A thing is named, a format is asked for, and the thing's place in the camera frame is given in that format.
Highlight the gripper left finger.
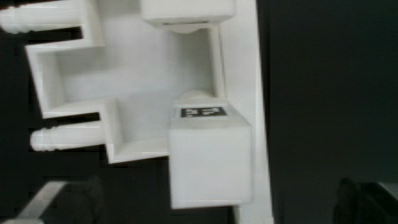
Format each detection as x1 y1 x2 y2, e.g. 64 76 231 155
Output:
6 177 107 224

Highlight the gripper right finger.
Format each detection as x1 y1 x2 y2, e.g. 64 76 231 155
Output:
333 178 398 224

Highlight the white chair seat part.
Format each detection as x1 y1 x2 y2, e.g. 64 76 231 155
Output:
0 0 221 163

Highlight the white chair leg with tag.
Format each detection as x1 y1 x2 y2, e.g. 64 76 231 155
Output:
141 0 237 33

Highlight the white U-shaped fence frame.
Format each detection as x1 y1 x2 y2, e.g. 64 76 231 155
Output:
221 0 274 224

